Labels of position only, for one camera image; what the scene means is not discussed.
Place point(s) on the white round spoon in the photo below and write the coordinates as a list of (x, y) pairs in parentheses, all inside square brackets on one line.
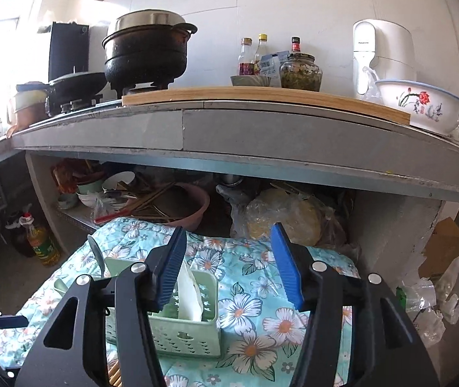
[(60, 286)]

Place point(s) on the yellow cap sauce bottle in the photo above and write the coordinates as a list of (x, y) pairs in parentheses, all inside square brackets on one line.
[(261, 48)]

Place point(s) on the red cap dark bottle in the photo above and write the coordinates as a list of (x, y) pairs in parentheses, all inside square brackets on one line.
[(296, 44)]

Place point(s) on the metal spoon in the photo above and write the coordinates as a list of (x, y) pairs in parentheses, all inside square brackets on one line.
[(94, 250)]

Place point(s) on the dark jug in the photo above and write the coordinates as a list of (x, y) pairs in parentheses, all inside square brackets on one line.
[(17, 238)]

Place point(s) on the cardboard piece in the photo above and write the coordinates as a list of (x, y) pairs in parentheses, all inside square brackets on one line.
[(445, 244)]

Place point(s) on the green plastic utensil holder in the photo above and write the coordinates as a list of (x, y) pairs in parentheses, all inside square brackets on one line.
[(181, 338)]

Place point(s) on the bundle of old chopsticks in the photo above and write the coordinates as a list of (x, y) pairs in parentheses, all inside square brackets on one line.
[(148, 201)]

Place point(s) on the cream enamel pot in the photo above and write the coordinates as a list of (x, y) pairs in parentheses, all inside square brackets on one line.
[(29, 97)]

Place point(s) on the steel pot lid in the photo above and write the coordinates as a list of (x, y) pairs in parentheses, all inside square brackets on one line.
[(148, 20)]

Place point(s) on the white plastic ladle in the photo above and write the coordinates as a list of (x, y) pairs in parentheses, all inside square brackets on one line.
[(189, 294)]

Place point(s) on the small pale bowl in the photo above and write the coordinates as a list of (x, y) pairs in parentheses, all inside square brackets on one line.
[(68, 201)]

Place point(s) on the pile of clear plastic bags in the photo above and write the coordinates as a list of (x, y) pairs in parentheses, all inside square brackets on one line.
[(427, 306)]

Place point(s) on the grey bowl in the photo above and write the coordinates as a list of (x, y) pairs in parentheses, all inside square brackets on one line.
[(249, 81)]

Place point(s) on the gas stove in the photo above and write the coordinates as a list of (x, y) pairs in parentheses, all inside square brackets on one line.
[(92, 103)]

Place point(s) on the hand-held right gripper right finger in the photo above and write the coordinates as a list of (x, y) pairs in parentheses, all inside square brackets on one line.
[(288, 266)]

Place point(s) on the black box appliance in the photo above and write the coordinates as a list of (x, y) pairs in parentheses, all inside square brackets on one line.
[(68, 48)]

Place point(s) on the glass pickle jar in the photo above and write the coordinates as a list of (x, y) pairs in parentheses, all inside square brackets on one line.
[(301, 74)]

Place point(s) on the big black pot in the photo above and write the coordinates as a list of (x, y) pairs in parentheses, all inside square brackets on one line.
[(144, 58)]

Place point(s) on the metal shelf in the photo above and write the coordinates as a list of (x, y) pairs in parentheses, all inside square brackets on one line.
[(76, 217)]

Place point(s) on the black wok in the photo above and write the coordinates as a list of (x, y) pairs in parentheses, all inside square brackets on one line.
[(76, 82)]

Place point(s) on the yellow filled plastic bag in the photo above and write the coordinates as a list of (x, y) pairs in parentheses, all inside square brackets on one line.
[(281, 213)]

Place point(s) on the white kitchen appliance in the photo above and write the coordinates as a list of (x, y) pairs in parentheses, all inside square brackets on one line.
[(390, 52)]

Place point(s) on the stack of white bowls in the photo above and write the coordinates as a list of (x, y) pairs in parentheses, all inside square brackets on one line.
[(88, 200)]

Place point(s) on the red packaging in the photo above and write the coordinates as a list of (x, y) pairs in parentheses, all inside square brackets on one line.
[(66, 175)]

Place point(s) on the white bowl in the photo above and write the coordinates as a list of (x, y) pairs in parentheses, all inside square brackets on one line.
[(118, 180)]

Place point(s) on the floral enamel basin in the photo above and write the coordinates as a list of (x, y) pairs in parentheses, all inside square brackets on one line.
[(419, 107)]

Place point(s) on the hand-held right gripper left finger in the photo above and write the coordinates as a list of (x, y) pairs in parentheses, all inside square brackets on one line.
[(169, 266)]

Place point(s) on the bamboo chopstick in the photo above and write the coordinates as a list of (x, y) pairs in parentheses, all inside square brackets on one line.
[(119, 381), (112, 378)]

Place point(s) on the wooden cutting board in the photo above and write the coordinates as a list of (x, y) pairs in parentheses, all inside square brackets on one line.
[(253, 97)]

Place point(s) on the filled clear plastic bag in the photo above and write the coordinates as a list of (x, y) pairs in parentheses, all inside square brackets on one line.
[(102, 207)]

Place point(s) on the red label sauce bottle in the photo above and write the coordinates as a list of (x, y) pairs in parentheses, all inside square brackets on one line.
[(246, 62)]

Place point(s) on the blue white carton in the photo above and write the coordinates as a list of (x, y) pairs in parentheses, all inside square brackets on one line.
[(271, 64)]

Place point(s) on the cooking oil bottle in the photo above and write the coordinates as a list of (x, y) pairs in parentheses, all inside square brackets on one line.
[(42, 244)]

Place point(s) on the grey kitchen counter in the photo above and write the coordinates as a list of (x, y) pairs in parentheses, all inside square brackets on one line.
[(253, 133)]

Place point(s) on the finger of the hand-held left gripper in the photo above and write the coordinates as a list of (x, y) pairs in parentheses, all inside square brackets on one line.
[(9, 322)]

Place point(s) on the green bowl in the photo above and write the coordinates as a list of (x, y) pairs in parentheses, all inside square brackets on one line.
[(90, 187)]

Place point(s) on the floral turquoise blanket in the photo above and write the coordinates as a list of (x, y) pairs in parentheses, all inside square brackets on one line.
[(245, 322)]

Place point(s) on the pink basin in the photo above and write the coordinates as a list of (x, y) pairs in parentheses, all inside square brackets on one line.
[(191, 209)]

